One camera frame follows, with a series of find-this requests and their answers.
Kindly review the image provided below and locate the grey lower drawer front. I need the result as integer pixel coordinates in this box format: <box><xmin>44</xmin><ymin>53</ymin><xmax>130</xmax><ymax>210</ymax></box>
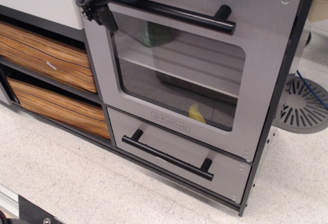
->
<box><xmin>108</xmin><ymin>108</ymin><xmax>251</xmax><ymax>203</ymax></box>

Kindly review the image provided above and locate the blue cable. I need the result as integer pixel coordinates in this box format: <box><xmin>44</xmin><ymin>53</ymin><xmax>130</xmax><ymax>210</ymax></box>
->
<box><xmin>296</xmin><ymin>69</ymin><xmax>328</xmax><ymax>108</ymax></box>

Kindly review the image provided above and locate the wood-pattern storage bin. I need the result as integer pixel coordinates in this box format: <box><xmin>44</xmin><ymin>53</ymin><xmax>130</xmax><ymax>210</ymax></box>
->
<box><xmin>7</xmin><ymin>71</ymin><xmax>110</xmax><ymax>139</ymax></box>
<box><xmin>1</xmin><ymin>21</ymin><xmax>97</xmax><ymax>94</ymax></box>

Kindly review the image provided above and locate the upper wood-pattern storage bin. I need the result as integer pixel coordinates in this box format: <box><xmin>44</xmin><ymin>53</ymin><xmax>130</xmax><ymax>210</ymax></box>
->
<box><xmin>1</xmin><ymin>21</ymin><xmax>97</xmax><ymax>94</ymax></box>

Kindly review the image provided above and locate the lower wood-pattern storage bin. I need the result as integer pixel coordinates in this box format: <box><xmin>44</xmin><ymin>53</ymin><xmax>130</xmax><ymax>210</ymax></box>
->
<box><xmin>7</xmin><ymin>71</ymin><xmax>110</xmax><ymax>139</ymax></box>

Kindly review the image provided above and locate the yellow toy banana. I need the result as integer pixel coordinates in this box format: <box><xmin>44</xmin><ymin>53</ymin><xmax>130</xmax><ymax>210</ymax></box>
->
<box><xmin>189</xmin><ymin>104</ymin><xmax>207</xmax><ymax>124</ymax></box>

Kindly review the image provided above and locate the grey slotted round base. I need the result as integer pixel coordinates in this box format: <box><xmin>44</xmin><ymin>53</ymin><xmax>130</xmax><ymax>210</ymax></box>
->
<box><xmin>273</xmin><ymin>75</ymin><xmax>327</xmax><ymax>134</ymax></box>

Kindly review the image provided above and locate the black toy kitchen frame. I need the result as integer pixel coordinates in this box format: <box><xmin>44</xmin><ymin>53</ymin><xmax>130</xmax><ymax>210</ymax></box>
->
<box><xmin>8</xmin><ymin>0</ymin><xmax>313</xmax><ymax>216</ymax></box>

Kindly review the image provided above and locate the grey toy oven door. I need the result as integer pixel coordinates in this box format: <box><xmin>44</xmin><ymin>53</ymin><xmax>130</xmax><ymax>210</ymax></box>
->
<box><xmin>84</xmin><ymin>0</ymin><xmax>301</xmax><ymax>162</ymax></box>

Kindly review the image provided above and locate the black plate with screw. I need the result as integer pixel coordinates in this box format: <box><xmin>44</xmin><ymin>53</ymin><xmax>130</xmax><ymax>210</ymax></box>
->
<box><xmin>18</xmin><ymin>195</ymin><xmax>63</xmax><ymax>224</ymax></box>

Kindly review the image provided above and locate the white oven shelf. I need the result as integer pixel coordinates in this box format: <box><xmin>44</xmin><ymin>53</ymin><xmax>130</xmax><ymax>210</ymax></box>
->
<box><xmin>116</xmin><ymin>57</ymin><xmax>238</xmax><ymax>99</ymax></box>

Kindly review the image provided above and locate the black drawer handle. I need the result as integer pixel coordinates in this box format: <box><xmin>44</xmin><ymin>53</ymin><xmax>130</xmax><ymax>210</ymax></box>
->
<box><xmin>121</xmin><ymin>129</ymin><xmax>214</xmax><ymax>181</ymax></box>

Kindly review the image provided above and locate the green object inside oven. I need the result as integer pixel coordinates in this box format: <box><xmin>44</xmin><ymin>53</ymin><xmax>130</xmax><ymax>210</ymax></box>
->
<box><xmin>137</xmin><ymin>21</ymin><xmax>173</xmax><ymax>48</ymax></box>

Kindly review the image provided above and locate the black oven door handle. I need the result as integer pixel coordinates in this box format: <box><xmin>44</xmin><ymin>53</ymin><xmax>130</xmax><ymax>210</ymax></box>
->
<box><xmin>111</xmin><ymin>0</ymin><xmax>236</xmax><ymax>35</ymax></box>

